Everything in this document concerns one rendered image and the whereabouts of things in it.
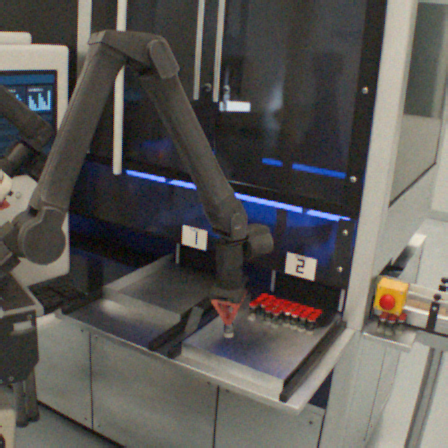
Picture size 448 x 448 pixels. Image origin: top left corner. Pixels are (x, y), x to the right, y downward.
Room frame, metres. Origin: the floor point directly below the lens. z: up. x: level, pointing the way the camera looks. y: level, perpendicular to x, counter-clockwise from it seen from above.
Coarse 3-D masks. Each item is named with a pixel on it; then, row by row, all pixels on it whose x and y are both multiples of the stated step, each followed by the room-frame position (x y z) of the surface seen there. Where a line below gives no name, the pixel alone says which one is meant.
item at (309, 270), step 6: (288, 252) 1.38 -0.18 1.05; (288, 258) 1.38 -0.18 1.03; (294, 258) 1.37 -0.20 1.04; (300, 258) 1.36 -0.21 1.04; (306, 258) 1.35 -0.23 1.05; (288, 264) 1.38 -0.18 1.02; (294, 264) 1.37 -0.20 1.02; (300, 264) 1.36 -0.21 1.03; (306, 264) 1.35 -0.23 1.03; (312, 264) 1.34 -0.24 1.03; (288, 270) 1.38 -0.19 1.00; (294, 270) 1.37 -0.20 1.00; (300, 270) 1.36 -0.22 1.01; (306, 270) 1.35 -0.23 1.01; (312, 270) 1.34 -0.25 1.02; (300, 276) 1.36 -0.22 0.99; (306, 276) 1.35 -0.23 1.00; (312, 276) 1.34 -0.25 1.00
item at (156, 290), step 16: (144, 272) 1.52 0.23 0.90; (160, 272) 1.56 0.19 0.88; (176, 272) 1.57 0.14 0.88; (192, 272) 1.58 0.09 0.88; (112, 288) 1.39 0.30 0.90; (128, 288) 1.43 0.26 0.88; (144, 288) 1.44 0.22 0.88; (160, 288) 1.45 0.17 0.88; (176, 288) 1.46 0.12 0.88; (192, 288) 1.46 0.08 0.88; (208, 288) 1.47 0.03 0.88; (128, 304) 1.31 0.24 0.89; (144, 304) 1.29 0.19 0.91; (160, 304) 1.34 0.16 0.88; (176, 304) 1.35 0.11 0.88; (192, 304) 1.36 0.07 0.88; (176, 320) 1.24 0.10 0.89
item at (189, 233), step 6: (186, 228) 1.54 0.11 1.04; (192, 228) 1.53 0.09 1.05; (186, 234) 1.54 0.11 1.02; (192, 234) 1.53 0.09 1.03; (198, 234) 1.52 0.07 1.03; (204, 234) 1.51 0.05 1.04; (186, 240) 1.54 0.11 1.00; (192, 240) 1.53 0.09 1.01; (198, 240) 1.52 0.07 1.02; (204, 240) 1.51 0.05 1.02; (192, 246) 1.52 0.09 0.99; (198, 246) 1.51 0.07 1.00; (204, 246) 1.50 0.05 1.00
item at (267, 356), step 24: (240, 312) 1.33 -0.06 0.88; (192, 336) 1.13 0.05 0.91; (216, 336) 1.19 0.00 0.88; (240, 336) 1.20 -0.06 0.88; (264, 336) 1.21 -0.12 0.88; (288, 336) 1.22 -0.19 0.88; (312, 336) 1.23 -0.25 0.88; (216, 360) 1.06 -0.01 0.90; (240, 360) 1.09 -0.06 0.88; (264, 360) 1.10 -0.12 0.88; (288, 360) 1.11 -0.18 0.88; (264, 384) 1.00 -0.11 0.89
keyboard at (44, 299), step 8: (40, 288) 1.48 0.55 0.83; (48, 288) 1.50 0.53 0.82; (56, 288) 1.49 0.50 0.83; (64, 288) 1.50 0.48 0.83; (72, 288) 1.50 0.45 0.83; (40, 296) 1.43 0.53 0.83; (48, 296) 1.43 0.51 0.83; (56, 296) 1.45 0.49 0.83; (64, 296) 1.46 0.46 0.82; (72, 296) 1.45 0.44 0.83; (80, 296) 1.47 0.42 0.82; (48, 304) 1.38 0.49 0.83; (56, 304) 1.40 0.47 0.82; (64, 304) 1.42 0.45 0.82; (48, 312) 1.37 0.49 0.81
